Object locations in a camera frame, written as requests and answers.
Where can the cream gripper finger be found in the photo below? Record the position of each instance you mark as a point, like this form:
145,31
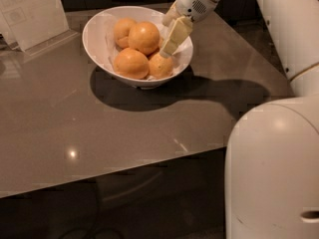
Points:
170,16
178,30

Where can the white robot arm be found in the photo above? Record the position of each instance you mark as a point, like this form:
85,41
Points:
272,156

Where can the white paper bowl liner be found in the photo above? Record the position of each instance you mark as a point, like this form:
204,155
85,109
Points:
136,51

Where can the top orange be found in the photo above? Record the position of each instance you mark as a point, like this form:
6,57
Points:
144,37

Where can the front right orange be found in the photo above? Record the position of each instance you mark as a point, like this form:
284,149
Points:
160,67

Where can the back left orange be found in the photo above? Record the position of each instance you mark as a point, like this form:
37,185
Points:
122,30

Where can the white ceramic bowl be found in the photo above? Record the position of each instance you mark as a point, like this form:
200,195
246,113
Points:
100,45

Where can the front left orange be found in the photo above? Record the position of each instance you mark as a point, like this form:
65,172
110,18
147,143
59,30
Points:
132,64

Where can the clear acrylic sign stand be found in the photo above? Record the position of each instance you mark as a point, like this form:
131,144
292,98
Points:
31,26

